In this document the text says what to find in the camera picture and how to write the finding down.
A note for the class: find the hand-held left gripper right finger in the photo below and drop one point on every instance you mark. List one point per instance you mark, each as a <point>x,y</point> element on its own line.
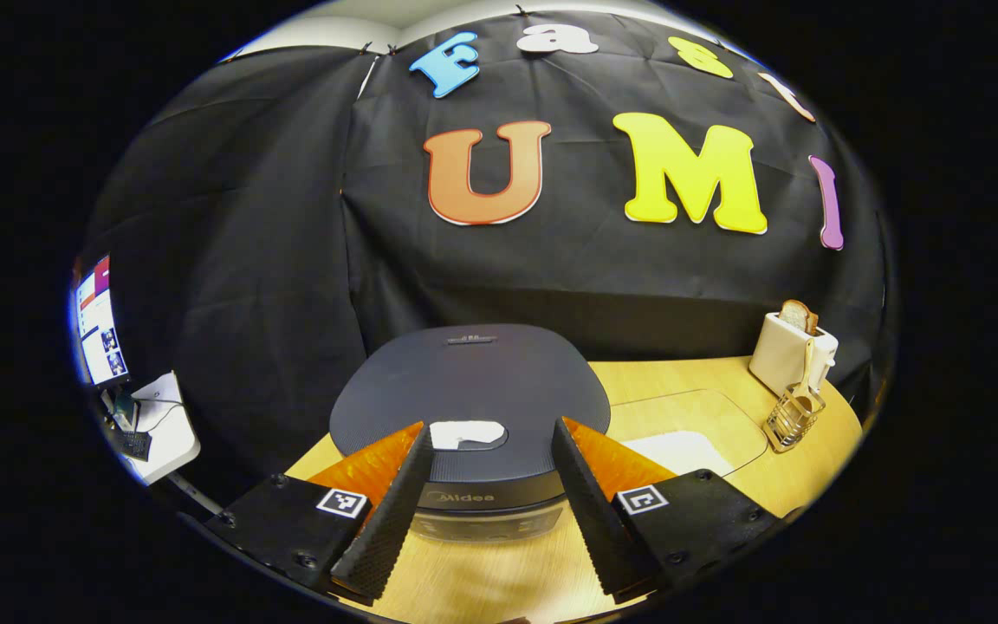
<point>603,520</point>

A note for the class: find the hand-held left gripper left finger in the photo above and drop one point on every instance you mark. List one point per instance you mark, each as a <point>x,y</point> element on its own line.
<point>386,520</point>

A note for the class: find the dark grey rice cooker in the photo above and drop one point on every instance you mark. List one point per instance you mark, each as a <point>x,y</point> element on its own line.
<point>482,381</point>

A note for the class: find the wooden spoon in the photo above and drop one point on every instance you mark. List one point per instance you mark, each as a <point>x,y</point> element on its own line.
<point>805,373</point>

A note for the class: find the clear plastic box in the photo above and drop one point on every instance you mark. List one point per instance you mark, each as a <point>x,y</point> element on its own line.
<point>681,412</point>

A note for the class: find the white side table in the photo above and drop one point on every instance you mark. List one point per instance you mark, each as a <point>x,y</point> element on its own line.
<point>171,433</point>

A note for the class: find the white toaster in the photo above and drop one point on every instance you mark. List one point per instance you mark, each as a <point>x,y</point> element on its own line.
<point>780,355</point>

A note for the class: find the black keyboard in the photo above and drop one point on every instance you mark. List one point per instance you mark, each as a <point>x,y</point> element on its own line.
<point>135,444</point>

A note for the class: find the black backdrop cloth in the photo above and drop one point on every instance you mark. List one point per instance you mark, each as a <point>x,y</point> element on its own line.
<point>291,260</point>

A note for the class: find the toast slice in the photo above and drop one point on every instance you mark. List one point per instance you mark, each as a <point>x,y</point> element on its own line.
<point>793,316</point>
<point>812,321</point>

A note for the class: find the small teal box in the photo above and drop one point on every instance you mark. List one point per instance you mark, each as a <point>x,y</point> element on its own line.
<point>125,412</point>

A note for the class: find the computer monitor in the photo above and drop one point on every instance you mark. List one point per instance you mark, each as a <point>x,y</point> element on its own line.
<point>99,325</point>

